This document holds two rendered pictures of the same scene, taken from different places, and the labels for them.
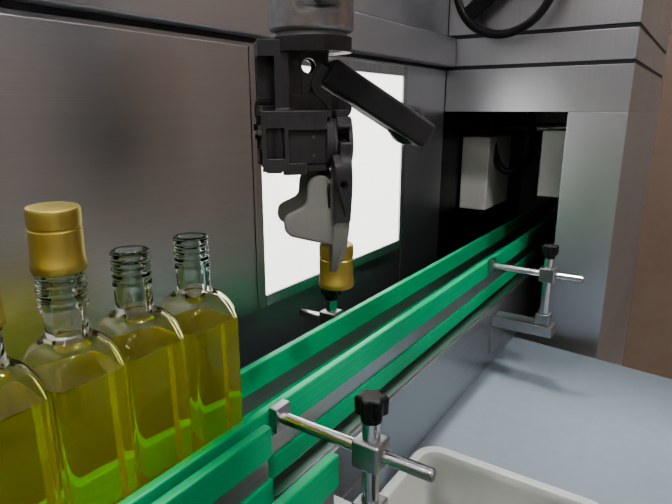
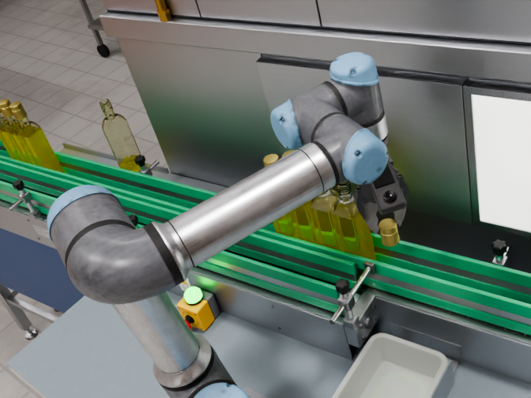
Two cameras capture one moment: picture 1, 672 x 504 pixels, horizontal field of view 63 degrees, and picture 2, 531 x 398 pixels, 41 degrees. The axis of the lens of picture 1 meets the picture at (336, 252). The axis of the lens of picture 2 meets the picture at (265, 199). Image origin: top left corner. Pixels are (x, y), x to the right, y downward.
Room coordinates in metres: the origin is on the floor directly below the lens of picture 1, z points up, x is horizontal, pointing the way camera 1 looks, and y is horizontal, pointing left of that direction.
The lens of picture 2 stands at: (0.52, -1.03, 2.03)
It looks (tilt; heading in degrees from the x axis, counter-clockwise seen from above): 37 degrees down; 101
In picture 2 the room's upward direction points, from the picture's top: 17 degrees counter-clockwise
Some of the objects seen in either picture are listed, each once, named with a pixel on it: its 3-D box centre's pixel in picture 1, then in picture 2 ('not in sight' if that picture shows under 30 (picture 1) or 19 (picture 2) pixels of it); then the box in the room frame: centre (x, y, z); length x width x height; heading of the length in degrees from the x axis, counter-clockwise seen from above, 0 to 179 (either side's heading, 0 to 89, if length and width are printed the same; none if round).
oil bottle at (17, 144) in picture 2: not in sight; (24, 140); (-0.49, 0.76, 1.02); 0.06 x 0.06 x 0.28; 56
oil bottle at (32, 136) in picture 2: not in sight; (35, 143); (-0.45, 0.73, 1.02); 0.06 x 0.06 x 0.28; 56
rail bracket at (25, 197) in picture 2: not in sight; (20, 204); (-0.47, 0.54, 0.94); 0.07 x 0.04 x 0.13; 56
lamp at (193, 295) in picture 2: not in sight; (193, 294); (0.04, 0.17, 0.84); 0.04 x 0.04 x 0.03
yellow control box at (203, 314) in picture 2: not in sight; (198, 309); (0.04, 0.17, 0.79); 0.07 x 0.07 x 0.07; 56
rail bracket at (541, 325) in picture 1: (531, 301); not in sight; (0.97, -0.37, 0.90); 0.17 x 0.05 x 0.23; 56
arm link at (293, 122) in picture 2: not in sight; (312, 120); (0.44, -0.04, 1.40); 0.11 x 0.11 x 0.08; 29
